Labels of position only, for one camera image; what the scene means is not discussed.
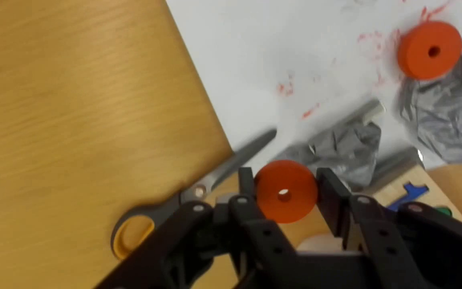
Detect orange foam disc with hole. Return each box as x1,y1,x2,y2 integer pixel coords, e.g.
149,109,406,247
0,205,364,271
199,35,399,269
253,159,319,225
396,19,462,83

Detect grey scissors with orange grip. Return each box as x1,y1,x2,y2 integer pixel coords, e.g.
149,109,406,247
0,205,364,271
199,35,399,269
109,127,279,261

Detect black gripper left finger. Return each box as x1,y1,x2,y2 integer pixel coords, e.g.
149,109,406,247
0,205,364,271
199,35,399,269
96,165,303,289

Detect white dry-erase board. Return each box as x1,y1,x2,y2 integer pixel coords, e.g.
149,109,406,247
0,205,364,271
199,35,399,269
165,0,462,178

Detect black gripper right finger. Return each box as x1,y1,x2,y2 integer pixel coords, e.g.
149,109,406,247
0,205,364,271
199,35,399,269
316,167,462,289

